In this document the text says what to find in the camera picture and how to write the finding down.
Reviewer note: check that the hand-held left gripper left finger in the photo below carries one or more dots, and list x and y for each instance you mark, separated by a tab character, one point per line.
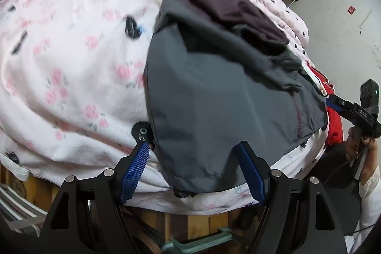
135	170

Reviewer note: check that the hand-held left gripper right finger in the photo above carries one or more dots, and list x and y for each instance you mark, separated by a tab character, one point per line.
253	170

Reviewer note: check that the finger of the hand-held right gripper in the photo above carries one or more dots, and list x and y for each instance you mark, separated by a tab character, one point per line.
335	104

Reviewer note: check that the grey and maroon hooded jacket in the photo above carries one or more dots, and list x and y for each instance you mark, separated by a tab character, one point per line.
208	93

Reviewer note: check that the person's right forearm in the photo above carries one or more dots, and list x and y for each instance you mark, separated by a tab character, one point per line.
370	206

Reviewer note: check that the person's right hand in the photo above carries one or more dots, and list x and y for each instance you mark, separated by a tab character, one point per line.
352	148

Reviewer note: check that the red garment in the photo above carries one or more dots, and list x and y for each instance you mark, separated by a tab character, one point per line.
333	130

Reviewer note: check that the person's black pants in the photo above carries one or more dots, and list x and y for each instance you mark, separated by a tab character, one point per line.
339	182

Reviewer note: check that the striped cloth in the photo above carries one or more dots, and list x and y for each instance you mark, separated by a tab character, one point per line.
18	203

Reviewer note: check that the pink cat print quilt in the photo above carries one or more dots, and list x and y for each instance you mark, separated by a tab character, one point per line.
74	48

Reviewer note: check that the wooden bed frame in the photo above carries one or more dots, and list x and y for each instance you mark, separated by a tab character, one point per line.
184	218

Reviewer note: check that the red wall sign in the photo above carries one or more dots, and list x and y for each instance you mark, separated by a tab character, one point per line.
351	10

